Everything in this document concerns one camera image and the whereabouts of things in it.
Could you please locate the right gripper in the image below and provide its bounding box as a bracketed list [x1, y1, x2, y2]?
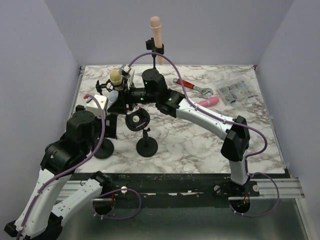
[107, 80, 158, 116]

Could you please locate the white grey-headed microphone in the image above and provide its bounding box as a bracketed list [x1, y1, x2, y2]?
[108, 90, 119, 105]

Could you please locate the black tripod shock-mount stand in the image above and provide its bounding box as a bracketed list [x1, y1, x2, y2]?
[95, 77, 126, 96]

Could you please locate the beige microphone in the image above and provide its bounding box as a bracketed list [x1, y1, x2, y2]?
[109, 69, 123, 91]

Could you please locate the black clip round-base stand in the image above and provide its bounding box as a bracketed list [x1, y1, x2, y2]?
[94, 138, 115, 159]

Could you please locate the black shock-mount round-base stand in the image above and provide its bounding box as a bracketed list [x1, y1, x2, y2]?
[125, 107, 158, 158]

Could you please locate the pink microphone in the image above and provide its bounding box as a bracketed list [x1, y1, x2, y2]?
[197, 96, 220, 108]

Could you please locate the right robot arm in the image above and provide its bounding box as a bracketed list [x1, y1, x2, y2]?
[107, 68, 250, 196]

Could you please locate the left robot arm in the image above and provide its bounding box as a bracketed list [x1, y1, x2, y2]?
[4, 110, 112, 240]

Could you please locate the tall black round-base stand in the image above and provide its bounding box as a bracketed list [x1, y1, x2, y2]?
[145, 37, 165, 69]

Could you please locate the peach microphone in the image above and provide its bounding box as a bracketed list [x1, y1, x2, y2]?
[149, 16, 164, 55]

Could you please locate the clear plastic parts box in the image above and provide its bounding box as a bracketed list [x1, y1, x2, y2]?
[216, 77, 256, 105]

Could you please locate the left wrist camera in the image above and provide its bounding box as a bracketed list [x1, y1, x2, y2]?
[85, 94, 108, 119]

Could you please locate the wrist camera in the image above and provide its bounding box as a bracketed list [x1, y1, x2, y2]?
[85, 94, 108, 119]
[118, 64, 135, 90]

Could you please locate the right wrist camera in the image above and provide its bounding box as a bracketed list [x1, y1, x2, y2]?
[118, 64, 135, 90]

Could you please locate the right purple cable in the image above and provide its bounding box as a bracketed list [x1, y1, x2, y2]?
[127, 52, 280, 218]

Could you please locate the red handled adjustable wrench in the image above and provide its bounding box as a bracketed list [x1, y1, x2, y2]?
[172, 78, 214, 99]

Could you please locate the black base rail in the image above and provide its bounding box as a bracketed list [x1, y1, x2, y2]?
[62, 171, 261, 208]

